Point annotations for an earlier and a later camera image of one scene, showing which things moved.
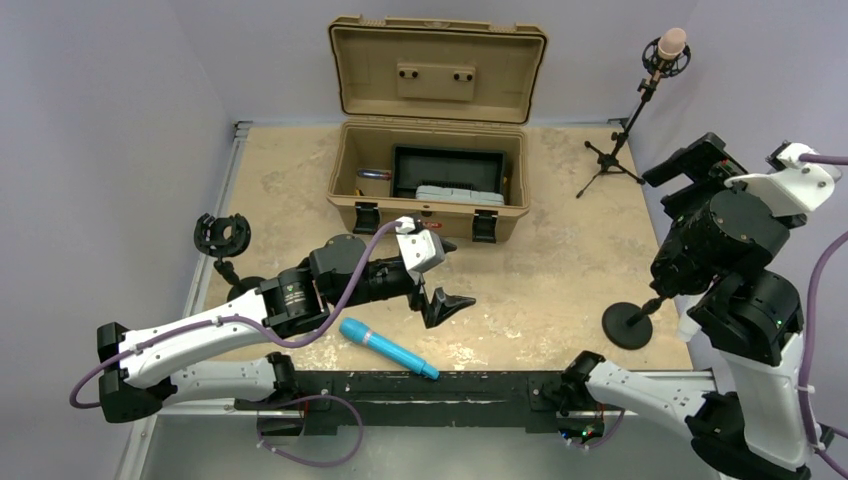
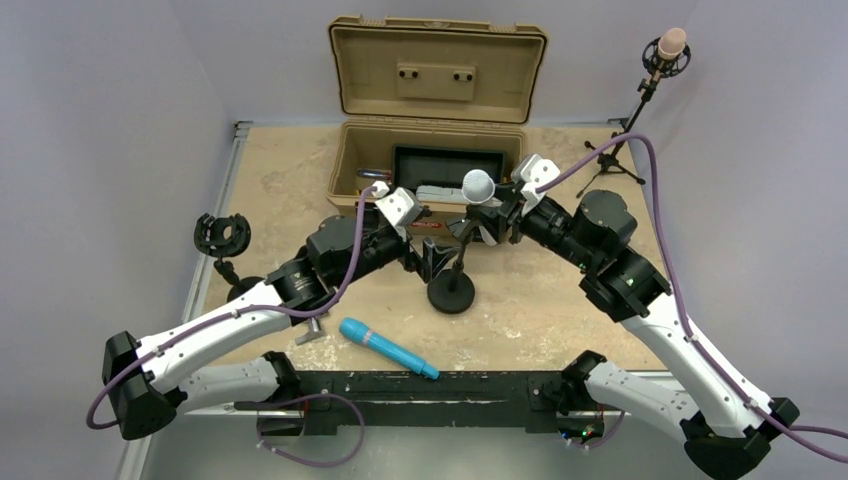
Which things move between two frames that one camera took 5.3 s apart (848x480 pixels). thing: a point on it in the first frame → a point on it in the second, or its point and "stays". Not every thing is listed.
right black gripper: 705,157 → 508,212
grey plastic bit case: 460,195 stays
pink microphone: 672,43 stays
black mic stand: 628,326 → 452,290
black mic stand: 226,237 stays
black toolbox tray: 442,165 stays
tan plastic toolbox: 434,122 stays
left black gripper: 440,304 → 432,257
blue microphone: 353,330 stays
